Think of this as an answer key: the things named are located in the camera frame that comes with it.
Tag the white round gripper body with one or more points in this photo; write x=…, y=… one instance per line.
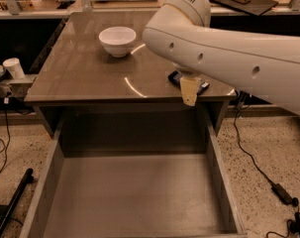
x=185, y=71

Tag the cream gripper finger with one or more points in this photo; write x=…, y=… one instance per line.
x=189, y=88

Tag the dark blue snack bar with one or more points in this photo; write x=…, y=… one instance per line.
x=175, y=77

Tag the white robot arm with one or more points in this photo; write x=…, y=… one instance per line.
x=266, y=66

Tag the grey counter cabinet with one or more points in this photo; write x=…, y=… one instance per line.
x=130, y=93

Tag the grey open drawer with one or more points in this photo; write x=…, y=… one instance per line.
x=136, y=172

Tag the white ceramic bowl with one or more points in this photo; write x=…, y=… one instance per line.
x=117, y=41

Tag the black flat panel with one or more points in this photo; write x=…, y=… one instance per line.
x=252, y=7

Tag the white paper cup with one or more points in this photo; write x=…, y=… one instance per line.
x=14, y=67

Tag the black plug bottom right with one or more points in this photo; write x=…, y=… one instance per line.
x=293, y=228

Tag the black metal stand leg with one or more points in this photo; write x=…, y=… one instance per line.
x=6, y=211

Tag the black power adapter with cable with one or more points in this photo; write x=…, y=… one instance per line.
x=276, y=188

